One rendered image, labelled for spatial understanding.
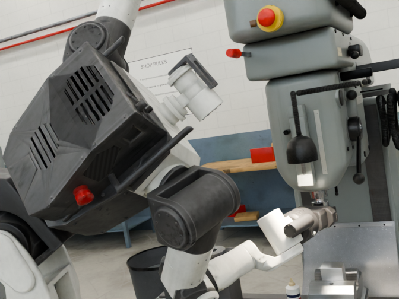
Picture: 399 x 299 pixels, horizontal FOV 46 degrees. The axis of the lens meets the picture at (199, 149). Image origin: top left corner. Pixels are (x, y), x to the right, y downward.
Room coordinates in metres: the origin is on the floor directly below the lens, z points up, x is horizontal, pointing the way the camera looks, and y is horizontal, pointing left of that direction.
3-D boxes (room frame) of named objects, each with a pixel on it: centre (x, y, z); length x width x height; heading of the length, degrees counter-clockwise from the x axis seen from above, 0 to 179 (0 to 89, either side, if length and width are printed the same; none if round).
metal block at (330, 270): (1.31, -0.32, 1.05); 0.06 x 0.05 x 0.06; 66
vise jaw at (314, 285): (1.26, -0.30, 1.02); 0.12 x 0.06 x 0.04; 66
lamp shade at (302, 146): (1.11, -0.24, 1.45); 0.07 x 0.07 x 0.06
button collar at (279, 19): (1.11, -0.21, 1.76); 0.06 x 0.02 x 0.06; 64
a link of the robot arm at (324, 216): (1.24, -0.25, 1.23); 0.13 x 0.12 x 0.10; 50
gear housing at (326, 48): (1.35, -0.33, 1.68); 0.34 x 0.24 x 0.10; 154
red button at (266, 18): (1.08, -0.20, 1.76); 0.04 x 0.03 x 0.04; 64
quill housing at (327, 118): (1.31, -0.32, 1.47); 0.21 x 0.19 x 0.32; 64
